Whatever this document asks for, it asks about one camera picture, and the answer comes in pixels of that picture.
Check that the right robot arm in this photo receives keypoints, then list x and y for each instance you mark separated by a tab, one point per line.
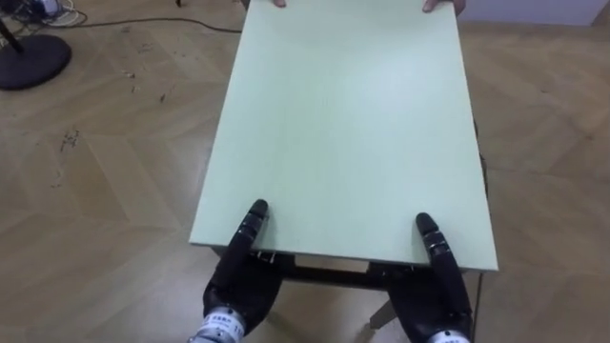
448	337

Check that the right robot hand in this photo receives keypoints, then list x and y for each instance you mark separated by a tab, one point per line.
431	295

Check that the black round stand base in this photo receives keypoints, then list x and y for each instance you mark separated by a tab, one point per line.
29	59

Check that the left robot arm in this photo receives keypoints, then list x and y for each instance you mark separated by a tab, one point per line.
218	328

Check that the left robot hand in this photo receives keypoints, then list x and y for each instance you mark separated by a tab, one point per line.
242	281

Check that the pale green table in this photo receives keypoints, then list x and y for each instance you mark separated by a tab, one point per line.
343	138

